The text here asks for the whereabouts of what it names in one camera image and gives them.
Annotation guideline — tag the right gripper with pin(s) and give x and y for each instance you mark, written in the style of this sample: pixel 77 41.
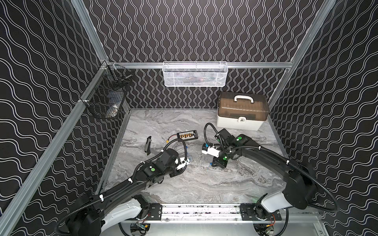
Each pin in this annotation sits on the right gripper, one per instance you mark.
pixel 216 162

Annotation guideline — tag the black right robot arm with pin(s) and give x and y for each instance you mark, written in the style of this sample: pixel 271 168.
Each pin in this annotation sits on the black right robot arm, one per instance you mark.
pixel 301 183

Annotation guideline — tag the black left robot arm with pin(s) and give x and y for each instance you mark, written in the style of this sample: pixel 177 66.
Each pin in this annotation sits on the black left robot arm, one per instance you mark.
pixel 124 188

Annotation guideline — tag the white box brown lid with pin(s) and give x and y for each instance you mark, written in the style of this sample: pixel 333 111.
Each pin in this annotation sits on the white box brown lid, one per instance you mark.
pixel 243 111

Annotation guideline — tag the black charging board with cable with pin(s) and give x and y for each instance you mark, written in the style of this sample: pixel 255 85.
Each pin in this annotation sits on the black charging board with cable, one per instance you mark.
pixel 186 136

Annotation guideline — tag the white mesh wall basket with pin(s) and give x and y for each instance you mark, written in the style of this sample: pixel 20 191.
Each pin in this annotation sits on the white mesh wall basket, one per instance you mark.
pixel 195 74

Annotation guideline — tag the black wire wall basket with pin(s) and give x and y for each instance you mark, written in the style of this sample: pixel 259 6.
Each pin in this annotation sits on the black wire wall basket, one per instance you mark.
pixel 108 99

